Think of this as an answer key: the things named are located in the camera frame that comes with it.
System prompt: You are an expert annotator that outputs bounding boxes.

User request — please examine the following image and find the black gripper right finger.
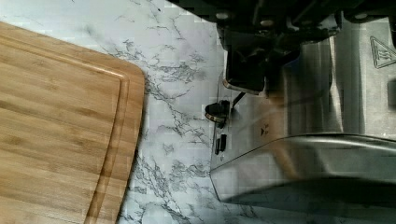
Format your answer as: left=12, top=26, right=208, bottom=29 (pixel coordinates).
left=343, top=0, right=396, bottom=47

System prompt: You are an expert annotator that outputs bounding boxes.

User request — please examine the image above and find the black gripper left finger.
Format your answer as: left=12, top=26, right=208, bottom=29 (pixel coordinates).
left=216, top=13, right=299, bottom=86

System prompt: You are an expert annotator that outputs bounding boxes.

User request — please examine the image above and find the black toaster lever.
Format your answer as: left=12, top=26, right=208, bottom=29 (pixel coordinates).
left=222, top=48, right=265, bottom=95

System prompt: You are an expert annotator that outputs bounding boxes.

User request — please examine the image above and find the black toaster dial knob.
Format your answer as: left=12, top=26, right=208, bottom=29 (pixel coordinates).
left=205, top=100, right=230, bottom=129

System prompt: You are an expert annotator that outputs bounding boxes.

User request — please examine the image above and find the silver two-slot toaster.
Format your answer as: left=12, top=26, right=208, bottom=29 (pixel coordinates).
left=210, top=19, right=395, bottom=210

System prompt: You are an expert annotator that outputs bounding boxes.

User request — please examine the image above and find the bamboo cutting board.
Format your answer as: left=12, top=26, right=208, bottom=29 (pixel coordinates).
left=1, top=23, right=145, bottom=224

